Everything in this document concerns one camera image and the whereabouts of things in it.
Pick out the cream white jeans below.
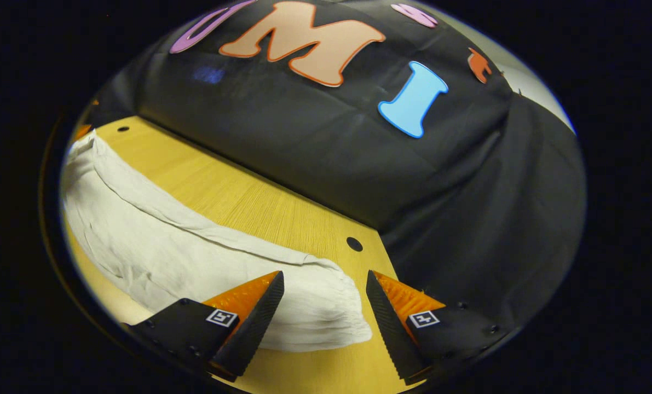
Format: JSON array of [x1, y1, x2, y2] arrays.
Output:
[[61, 130, 373, 352]]

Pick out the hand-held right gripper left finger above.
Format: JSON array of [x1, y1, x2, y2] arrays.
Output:
[[123, 270, 285, 383]]

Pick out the black backdrop cloth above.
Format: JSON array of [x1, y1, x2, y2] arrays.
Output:
[[71, 0, 587, 351]]

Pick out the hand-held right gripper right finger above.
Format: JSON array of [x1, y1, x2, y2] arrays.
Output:
[[366, 270, 515, 386]]

